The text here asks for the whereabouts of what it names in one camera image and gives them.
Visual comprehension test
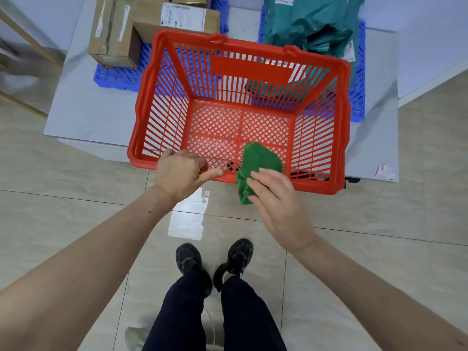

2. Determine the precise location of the large taped cardboard box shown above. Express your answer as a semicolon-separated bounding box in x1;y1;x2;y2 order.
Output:
88;0;142;70

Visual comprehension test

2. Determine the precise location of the green cloth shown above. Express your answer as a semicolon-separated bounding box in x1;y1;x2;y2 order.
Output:
235;141;284;206

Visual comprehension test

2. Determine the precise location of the person's black shoe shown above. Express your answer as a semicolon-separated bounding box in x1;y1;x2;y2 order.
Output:
175;243;214;298
213;238;254;293

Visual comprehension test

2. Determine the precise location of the person's right leg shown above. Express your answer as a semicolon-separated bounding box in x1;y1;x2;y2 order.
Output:
221;275;288;351

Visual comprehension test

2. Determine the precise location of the red plastic basket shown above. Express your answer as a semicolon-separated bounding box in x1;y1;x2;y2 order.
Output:
127;29;351;196

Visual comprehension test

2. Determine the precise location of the person's leg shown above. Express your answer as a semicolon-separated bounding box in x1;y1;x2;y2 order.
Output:
141;272;213;351
221;275;288;351

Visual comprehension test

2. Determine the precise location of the person's right forearm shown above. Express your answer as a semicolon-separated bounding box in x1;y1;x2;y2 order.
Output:
292;237;468;351

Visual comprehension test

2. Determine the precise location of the blue plastic pallet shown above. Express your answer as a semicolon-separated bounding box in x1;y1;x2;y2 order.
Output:
257;5;366;123
93;0;230;92

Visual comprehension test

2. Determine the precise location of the person's black left shoe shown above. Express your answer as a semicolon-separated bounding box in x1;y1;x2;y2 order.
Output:
175;243;214;298

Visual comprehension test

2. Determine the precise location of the person's left forearm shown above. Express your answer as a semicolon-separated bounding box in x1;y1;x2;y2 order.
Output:
0;186;176;351

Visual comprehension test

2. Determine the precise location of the person's right hand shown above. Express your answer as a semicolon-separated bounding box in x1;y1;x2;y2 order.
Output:
247;167;319;254

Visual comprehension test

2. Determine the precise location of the person's left hand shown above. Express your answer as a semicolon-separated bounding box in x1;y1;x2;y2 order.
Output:
153;148;224;205

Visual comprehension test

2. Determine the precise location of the person's black right shoe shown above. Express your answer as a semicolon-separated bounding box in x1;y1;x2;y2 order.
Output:
213;238;254;293

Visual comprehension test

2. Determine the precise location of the person's left leg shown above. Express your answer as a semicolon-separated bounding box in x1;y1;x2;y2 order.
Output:
141;272;213;351

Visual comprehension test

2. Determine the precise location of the wooden chair dark seat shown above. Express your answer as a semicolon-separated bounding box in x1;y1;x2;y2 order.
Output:
0;7;66;119

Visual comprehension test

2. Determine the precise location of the long cardboard box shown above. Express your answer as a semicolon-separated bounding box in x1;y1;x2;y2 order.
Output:
131;1;221;44

